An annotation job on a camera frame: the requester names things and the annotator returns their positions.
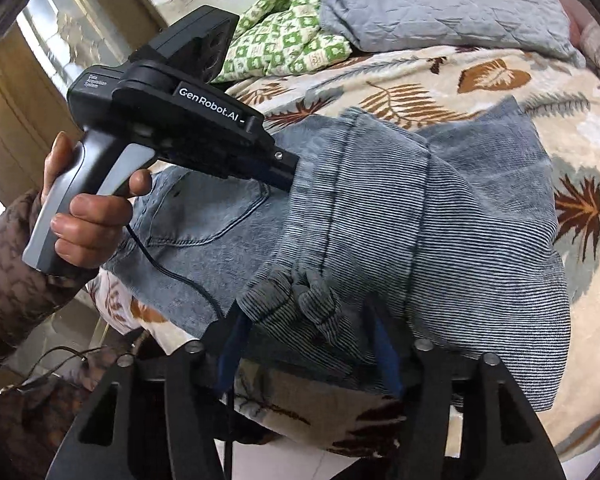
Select green checked quilt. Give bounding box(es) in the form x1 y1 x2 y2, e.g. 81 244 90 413
212 0 353 83

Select wooden door panel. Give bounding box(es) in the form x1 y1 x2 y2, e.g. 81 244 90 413
0 25 131 201

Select leaf print blanket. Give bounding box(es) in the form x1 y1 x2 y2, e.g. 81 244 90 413
97 45 600 461

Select person's left hand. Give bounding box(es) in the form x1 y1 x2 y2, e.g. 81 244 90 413
40 131 153 272

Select patterned glass door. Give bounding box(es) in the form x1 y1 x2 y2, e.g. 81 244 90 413
17 0 166 81

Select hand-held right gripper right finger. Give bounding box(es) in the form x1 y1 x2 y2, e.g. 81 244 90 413
362 295 568 480

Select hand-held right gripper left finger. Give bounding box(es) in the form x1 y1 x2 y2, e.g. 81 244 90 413
45 310 253 480

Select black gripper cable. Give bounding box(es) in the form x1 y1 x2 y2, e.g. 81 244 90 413
124 222 241 480

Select blue denim pants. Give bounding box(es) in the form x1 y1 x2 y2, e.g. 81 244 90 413
100 95 568 413

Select thin black cable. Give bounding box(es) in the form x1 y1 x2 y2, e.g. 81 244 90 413
7 345 106 393

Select grey quilted pillow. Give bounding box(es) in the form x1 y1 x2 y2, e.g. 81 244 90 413
297 0 586 68

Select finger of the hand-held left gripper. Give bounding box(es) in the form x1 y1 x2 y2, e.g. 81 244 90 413
225 145 301 192

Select person's left forearm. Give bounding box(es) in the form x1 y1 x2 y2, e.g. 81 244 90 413
0 190 101 376

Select person's brown patterned clothing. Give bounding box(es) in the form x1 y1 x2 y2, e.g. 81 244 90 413
0 330 156 480

